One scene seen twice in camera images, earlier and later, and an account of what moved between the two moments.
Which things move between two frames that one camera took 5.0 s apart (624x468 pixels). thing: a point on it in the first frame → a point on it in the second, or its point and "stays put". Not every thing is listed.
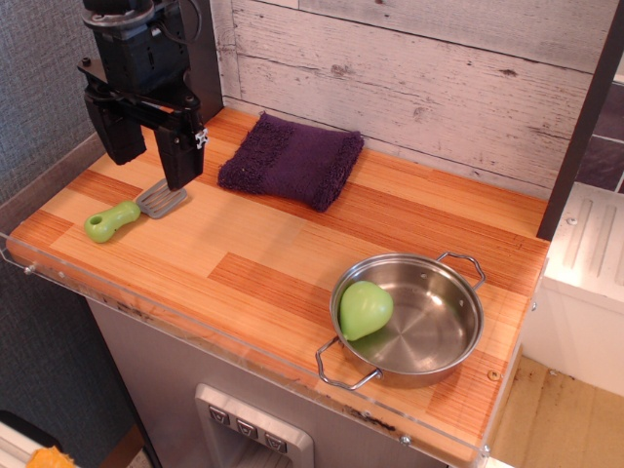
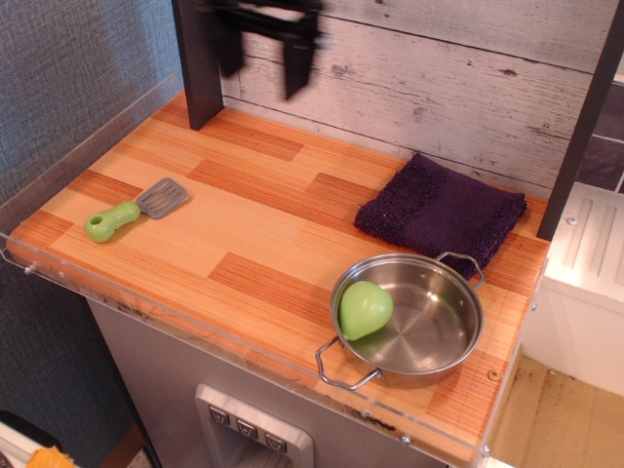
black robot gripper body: [138, 80] → [239, 18]
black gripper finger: [120, 132] → [230, 56]
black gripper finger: [181, 146] → [297, 63]
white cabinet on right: [577, 324] stays put
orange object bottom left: [50, 457] stays put
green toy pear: [366, 310] stays put
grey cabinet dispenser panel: [239, 435] stays put
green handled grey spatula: [155, 203] stays put
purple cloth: [291, 159] → [444, 211]
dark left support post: [202, 68] stays put
